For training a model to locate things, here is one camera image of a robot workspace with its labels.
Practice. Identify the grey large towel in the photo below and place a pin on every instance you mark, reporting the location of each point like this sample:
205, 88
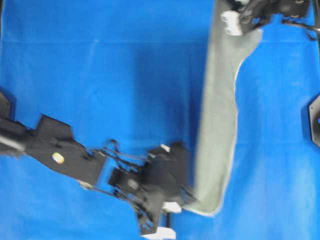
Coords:
218, 125

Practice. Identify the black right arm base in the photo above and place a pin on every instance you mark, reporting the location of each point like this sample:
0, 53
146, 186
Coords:
310, 121

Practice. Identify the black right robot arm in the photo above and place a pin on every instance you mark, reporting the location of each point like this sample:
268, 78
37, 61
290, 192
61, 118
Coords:
293, 12

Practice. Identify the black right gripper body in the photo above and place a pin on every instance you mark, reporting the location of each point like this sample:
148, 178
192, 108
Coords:
246, 16

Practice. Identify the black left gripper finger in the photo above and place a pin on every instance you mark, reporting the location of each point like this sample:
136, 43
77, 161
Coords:
187, 194

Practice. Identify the blue table cloth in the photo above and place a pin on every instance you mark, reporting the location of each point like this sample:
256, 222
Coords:
133, 70

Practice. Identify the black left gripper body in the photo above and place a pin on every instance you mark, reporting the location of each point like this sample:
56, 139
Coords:
154, 187

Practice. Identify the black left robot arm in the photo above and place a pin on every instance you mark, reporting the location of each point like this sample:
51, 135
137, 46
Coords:
52, 143

